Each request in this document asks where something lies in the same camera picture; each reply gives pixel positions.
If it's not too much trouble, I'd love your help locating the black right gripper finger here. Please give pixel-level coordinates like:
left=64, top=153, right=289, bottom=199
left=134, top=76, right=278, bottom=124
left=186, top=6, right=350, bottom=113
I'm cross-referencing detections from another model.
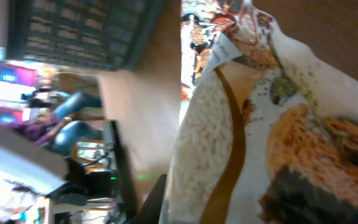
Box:
left=129, top=174, right=167, bottom=224

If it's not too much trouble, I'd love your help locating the beige seed pouch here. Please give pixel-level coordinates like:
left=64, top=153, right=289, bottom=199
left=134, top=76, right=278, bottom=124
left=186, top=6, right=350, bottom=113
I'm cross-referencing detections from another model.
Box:
left=159, top=1, right=358, bottom=223

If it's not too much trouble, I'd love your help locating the background desk clutter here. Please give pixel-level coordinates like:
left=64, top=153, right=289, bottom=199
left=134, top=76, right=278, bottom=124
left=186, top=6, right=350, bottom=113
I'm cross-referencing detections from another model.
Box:
left=0, top=40, right=139, bottom=224

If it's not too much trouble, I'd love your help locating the seated person in background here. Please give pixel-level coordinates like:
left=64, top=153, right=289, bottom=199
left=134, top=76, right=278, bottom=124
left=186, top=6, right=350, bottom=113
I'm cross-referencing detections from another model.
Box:
left=1, top=91, right=103, bottom=156

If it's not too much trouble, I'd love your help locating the grey perforated plastic basket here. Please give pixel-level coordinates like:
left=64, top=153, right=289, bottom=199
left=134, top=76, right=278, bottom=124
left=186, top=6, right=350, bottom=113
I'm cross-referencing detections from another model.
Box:
left=5, top=0, right=165, bottom=71

